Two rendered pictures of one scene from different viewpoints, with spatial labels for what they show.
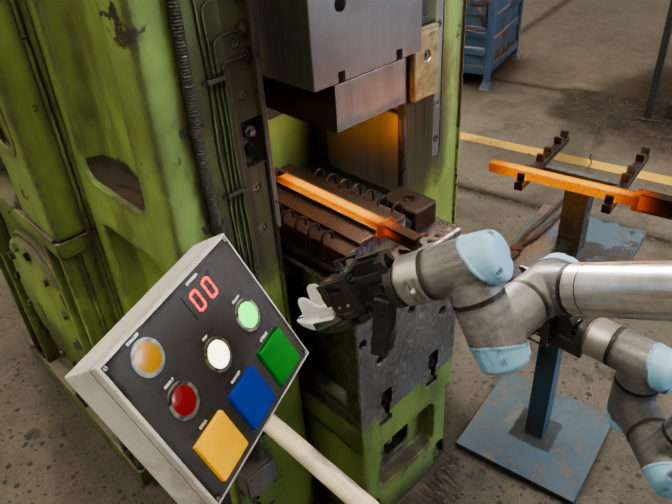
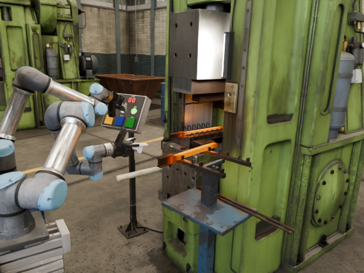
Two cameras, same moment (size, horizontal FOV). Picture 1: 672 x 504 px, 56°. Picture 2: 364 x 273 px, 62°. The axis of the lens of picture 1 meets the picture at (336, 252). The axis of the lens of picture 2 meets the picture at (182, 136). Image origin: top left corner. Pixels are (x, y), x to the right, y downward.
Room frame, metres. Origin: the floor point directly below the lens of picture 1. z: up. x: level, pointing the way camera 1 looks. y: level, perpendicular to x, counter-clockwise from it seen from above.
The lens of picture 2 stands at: (1.36, -2.05, 1.51)
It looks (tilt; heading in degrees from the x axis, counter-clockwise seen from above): 15 degrees down; 94
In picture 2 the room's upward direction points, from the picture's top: 2 degrees clockwise
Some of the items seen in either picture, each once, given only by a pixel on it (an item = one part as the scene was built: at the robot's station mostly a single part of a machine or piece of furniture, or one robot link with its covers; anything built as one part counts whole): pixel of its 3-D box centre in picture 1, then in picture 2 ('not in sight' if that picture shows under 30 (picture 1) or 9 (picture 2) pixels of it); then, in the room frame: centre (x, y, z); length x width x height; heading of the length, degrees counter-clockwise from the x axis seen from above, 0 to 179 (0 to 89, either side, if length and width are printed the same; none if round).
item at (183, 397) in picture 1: (183, 400); not in sight; (0.65, 0.24, 1.09); 0.05 x 0.03 x 0.04; 131
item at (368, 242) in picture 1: (315, 214); (203, 135); (1.36, 0.04, 0.96); 0.42 x 0.20 x 0.09; 41
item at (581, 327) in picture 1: (559, 322); (121, 148); (0.89, -0.41, 0.97); 0.12 x 0.08 x 0.09; 41
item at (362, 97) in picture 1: (302, 73); (206, 84); (1.36, 0.04, 1.32); 0.42 x 0.20 x 0.10; 41
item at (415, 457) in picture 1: (343, 398); (205, 227); (1.40, 0.01, 0.23); 0.55 x 0.37 x 0.47; 41
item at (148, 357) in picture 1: (148, 357); not in sight; (0.66, 0.28, 1.16); 0.05 x 0.03 x 0.04; 131
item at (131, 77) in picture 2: not in sight; (129, 90); (-0.91, 6.84, 0.42); 1.89 x 1.20 x 0.85; 142
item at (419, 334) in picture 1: (334, 286); (208, 171); (1.40, 0.01, 0.69); 0.56 x 0.38 x 0.45; 41
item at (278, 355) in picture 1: (277, 356); (130, 123); (0.81, 0.12, 1.01); 0.07 x 0.05 x 0.07; 156
